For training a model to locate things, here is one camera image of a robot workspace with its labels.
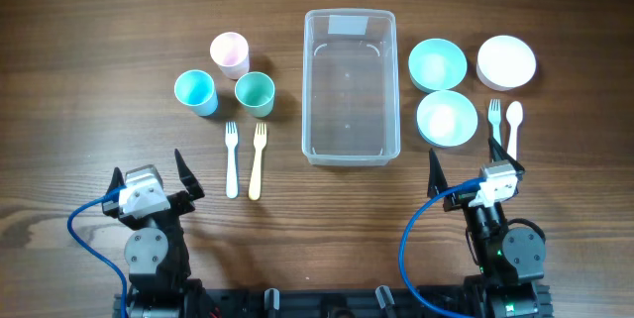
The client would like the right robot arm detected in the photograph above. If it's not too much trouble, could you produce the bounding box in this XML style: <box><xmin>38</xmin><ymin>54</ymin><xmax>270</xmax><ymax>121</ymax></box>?
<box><xmin>419</xmin><ymin>139</ymin><xmax>554</xmax><ymax>317</ymax></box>

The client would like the blue cable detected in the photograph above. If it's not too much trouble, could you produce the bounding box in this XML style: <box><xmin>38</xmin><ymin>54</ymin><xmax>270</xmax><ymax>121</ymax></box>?
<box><xmin>398</xmin><ymin>176</ymin><xmax>489</xmax><ymax>318</ymax></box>
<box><xmin>66</xmin><ymin>184</ymin><xmax>130</xmax><ymax>318</ymax></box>

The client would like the right blue cable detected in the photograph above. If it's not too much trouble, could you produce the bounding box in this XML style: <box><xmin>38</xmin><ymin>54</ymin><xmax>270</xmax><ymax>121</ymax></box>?
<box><xmin>398</xmin><ymin>176</ymin><xmax>489</xmax><ymax>318</ymax></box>

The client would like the blue plastic fork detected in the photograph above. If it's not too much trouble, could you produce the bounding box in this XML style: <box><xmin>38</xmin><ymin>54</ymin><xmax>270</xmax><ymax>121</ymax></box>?
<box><xmin>225</xmin><ymin>121</ymin><xmax>239</xmax><ymax>199</ymax></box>

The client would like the pink plastic spoon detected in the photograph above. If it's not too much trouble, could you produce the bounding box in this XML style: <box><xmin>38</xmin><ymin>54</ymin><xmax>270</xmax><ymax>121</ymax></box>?
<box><xmin>506</xmin><ymin>101</ymin><xmax>523</xmax><ymax>159</ymax></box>

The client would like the blue plastic cup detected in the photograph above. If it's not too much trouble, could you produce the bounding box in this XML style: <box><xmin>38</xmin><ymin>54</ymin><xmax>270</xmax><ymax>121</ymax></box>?
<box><xmin>174</xmin><ymin>69</ymin><xmax>219</xmax><ymax>117</ymax></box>

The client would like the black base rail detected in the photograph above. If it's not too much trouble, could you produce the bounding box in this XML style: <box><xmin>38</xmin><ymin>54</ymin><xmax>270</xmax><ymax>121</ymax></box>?
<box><xmin>124</xmin><ymin>284</ymin><xmax>554</xmax><ymax>318</ymax></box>

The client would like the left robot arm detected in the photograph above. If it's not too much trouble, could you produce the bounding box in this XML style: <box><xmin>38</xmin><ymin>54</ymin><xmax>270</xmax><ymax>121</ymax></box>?
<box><xmin>102</xmin><ymin>151</ymin><xmax>215</xmax><ymax>317</ymax></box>

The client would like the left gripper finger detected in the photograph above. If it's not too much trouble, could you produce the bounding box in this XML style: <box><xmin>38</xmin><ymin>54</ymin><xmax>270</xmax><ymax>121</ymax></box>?
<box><xmin>106</xmin><ymin>167</ymin><xmax>125</xmax><ymax>202</ymax></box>
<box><xmin>174</xmin><ymin>149</ymin><xmax>205</xmax><ymax>199</ymax></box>

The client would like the green plastic cup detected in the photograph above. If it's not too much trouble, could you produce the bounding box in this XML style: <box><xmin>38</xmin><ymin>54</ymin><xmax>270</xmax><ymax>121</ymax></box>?
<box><xmin>235</xmin><ymin>71</ymin><xmax>275</xmax><ymax>118</ymax></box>

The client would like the green plastic bowl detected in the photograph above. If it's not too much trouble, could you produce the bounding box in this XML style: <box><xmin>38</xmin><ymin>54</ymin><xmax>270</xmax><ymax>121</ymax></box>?
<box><xmin>407</xmin><ymin>39</ymin><xmax>468</xmax><ymax>93</ymax></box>

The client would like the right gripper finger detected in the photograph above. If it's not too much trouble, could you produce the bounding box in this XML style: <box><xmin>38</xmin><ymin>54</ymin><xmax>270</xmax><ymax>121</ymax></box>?
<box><xmin>488</xmin><ymin>137</ymin><xmax>525</xmax><ymax>174</ymax></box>
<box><xmin>427</xmin><ymin>149</ymin><xmax>449</xmax><ymax>198</ymax></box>

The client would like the left blue cable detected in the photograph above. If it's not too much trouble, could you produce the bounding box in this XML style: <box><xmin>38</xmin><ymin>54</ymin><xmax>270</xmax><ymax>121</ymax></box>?
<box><xmin>66</xmin><ymin>184</ymin><xmax>130</xmax><ymax>318</ymax></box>

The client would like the pink plastic cup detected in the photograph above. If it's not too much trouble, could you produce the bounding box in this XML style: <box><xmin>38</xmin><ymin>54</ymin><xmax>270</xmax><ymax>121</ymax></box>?
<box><xmin>209</xmin><ymin>32</ymin><xmax>250</xmax><ymax>80</ymax></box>

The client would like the clear plastic container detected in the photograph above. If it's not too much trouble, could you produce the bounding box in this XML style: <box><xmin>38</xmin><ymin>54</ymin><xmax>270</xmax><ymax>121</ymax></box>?
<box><xmin>301</xmin><ymin>8</ymin><xmax>401</xmax><ymax>166</ymax></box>

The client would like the blue plastic bowl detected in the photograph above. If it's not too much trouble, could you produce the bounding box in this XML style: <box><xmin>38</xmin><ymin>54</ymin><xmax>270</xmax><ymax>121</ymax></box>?
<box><xmin>416</xmin><ymin>90</ymin><xmax>478</xmax><ymax>148</ymax></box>

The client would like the green plastic fork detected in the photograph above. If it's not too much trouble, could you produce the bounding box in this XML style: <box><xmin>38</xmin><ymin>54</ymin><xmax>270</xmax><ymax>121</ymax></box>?
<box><xmin>487</xmin><ymin>99</ymin><xmax>502</xmax><ymax>145</ymax></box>

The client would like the yellow plastic fork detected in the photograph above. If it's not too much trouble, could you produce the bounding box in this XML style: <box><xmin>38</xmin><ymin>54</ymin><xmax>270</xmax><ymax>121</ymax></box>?
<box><xmin>249</xmin><ymin>123</ymin><xmax>267</xmax><ymax>201</ymax></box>

